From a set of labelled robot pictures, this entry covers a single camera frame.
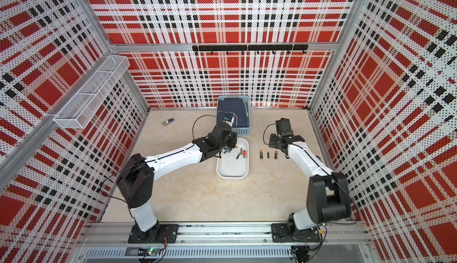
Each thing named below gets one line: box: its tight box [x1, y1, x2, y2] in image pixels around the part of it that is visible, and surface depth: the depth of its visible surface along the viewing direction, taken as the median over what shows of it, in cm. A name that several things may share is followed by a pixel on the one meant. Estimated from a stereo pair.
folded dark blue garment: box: [216, 97, 250, 128], surface depth 117 cm
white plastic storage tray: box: [216, 136, 250, 180], surface depth 96 cm
